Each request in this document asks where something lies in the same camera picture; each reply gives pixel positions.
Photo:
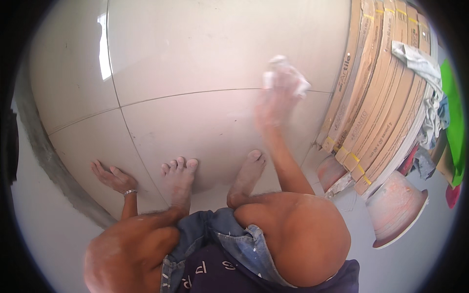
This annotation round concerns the person's left hand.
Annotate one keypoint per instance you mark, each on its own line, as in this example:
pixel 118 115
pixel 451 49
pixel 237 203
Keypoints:
pixel 117 180

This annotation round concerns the person's right hand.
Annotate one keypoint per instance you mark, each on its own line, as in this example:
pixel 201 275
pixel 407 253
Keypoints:
pixel 273 108

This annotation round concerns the person's right fingers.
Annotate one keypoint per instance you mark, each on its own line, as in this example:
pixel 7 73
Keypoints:
pixel 277 85

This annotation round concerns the white wiping cloth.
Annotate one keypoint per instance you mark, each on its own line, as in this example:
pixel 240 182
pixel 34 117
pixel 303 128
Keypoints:
pixel 279 62

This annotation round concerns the small pink upturned bucket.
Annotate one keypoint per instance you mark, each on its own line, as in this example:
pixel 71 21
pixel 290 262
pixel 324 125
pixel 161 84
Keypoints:
pixel 329 173

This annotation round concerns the stack of cardboard tile cartons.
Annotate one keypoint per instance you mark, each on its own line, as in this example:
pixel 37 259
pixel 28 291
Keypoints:
pixel 381 106

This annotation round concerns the white plaster-crusted trowel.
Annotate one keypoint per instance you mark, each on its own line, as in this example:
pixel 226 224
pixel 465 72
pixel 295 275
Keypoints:
pixel 340 186

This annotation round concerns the grey white cloth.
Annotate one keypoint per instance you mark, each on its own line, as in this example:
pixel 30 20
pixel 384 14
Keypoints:
pixel 421 66

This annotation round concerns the person's legs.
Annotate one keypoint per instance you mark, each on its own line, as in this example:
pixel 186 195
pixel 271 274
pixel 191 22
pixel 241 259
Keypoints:
pixel 293 234

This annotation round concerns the blue grey cloth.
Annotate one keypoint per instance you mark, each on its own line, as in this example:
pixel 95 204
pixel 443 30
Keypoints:
pixel 424 163

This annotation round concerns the large pink upturned bucket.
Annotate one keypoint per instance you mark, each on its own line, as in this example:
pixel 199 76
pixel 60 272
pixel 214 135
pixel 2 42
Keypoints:
pixel 394 210

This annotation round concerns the green cloth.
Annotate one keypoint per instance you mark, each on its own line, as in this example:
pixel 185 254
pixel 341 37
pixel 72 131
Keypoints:
pixel 455 121

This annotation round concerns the person's body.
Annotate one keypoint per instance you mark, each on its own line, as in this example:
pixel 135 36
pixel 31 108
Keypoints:
pixel 223 274

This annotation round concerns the red cloth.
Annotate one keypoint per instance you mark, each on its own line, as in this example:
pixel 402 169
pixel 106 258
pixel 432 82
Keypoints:
pixel 453 196

